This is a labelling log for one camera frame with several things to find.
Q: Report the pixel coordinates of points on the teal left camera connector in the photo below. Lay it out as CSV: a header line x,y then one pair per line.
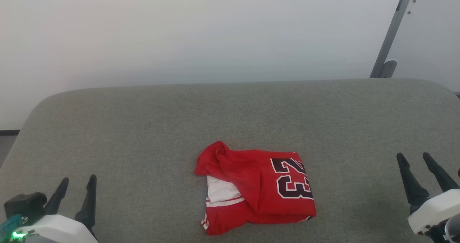
x,y
10,225

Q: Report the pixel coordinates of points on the grey metal pole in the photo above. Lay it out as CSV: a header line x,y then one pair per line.
x,y
393,27

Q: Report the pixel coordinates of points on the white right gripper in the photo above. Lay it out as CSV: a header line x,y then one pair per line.
x,y
435,210

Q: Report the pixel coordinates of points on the grey rounded pole bracket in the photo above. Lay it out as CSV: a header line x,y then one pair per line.
x,y
388,68

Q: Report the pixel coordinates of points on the red Bulls 23 jersey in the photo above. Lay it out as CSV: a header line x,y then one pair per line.
x,y
258,189

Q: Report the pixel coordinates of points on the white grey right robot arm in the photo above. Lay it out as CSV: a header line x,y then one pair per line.
x,y
453,230

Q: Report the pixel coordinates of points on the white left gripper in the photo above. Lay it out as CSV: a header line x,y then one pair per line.
x,y
57,230

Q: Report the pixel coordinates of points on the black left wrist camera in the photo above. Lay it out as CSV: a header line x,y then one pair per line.
x,y
25,205

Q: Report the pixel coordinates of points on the grey-green fabric sofa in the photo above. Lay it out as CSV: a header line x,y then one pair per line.
x,y
143,146

